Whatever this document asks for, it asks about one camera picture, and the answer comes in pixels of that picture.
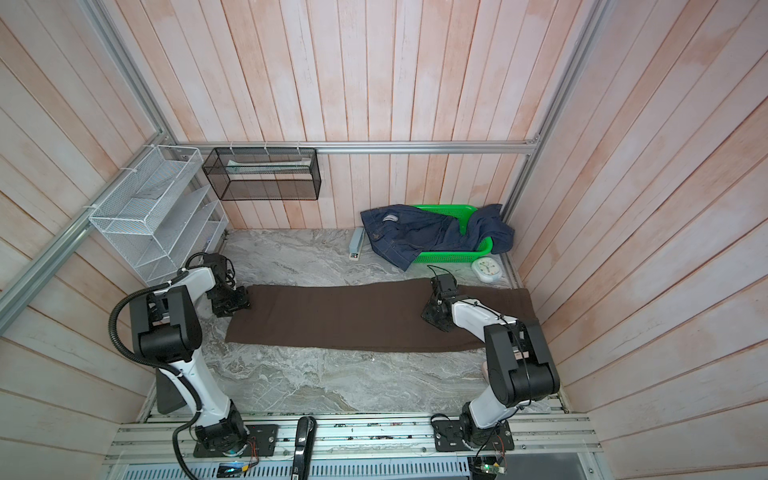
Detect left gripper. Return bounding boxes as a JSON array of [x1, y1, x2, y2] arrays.
[[205, 283, 252, 318]]

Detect brown trousers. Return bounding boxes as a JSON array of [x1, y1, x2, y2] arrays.
[[224, 277, 538, 353]]

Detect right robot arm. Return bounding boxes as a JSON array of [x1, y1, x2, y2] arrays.
[[422, 273, 560, 449]]

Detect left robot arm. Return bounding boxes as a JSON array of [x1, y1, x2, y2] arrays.
[[108, 252, 250, 457]]

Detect white round clock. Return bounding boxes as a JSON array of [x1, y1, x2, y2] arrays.
[[471, 257, 504, 284]]

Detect dark blue denim jeans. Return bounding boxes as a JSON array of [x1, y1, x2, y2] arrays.
[[361, 204, 514, 271]]

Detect green plastic basket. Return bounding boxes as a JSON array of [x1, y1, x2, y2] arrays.
[[415, 204, 493, 264]]

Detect black rectangular pad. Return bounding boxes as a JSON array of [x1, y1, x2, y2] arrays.
[[155, 369, 187, 415]]

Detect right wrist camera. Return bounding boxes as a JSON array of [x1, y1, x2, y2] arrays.
[[431, 273, 458, 299]]

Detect black corrugated cable hose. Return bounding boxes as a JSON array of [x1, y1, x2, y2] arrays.
[[107, 251, 208, 480]]

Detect white wire mesh shelf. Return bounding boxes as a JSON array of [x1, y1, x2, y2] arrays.
[[90, 145, 229, 285]]

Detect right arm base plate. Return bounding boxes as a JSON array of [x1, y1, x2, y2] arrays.
[[430, 416, 515, 452]]

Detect black wire mesh basket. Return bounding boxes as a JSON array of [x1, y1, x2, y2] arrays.
[[203, 146, 322, 201]]

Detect aluminium front rail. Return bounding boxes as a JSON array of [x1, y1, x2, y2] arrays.
[[104, 412, 603, 464]]

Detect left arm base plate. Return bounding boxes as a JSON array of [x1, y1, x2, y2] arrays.
[[193, 423, 279, 458]]

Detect black handle on rail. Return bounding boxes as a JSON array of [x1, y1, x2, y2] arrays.
[[290, 416, 317, 480]]

